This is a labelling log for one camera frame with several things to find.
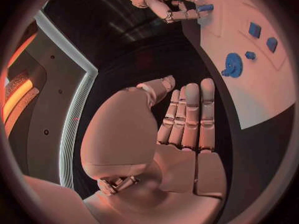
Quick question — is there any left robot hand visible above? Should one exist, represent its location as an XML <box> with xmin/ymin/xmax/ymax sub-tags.
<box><xmin>80</xmin><ymin>75</ymin><xmax>228</xmax><ymax>224</ymax></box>

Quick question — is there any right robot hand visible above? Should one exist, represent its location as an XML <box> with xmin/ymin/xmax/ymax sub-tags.
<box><xmin>144</xmin><ymin>0</ymin><xmax>211</xmax><ymax>24</ymax></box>

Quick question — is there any blue cylinder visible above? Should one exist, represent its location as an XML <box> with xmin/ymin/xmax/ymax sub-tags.
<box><xmin>196</xmin><ymin>3</ymin><xmax>214</xmax><ymax>13</ymax></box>

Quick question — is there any white task board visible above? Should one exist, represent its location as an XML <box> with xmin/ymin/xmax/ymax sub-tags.
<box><xmin>181</xmin><ymin>0</ymin><xmax>298</xmax><ymax>130</ymax></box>

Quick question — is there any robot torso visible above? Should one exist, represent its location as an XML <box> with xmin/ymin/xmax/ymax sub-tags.
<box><xmin>6</xmin><ymin>9</ymin><xmax>99</xmax><ymax>191</ymax></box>

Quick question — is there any blue gear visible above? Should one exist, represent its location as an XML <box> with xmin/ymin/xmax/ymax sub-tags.
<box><xmin>220</xmin><ymin>52</ymin><xmax>244</xmax><ymax>79</ymax></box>

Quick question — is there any blue block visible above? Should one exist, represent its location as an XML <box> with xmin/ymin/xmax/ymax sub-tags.
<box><xmin>266</xmin><ymin>37</ymin><xmax>279</xmax><ymax>53</ymax></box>
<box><xmin>248</xmin><ymin>21</ymin><xmax>263</xmax><ymax>39</ymax></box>

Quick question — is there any small blue peg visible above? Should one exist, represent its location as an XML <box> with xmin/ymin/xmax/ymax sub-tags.
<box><xmin>244</xmin><ymin>50</ymin><xmax>258</xmax><ymax>60</ymax></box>

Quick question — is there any glowing light bar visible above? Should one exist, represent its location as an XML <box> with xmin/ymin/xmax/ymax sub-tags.
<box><xmin>1</xmin><ymin>79</ymin><xmax>34</xmax><ymax>125</ymax></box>

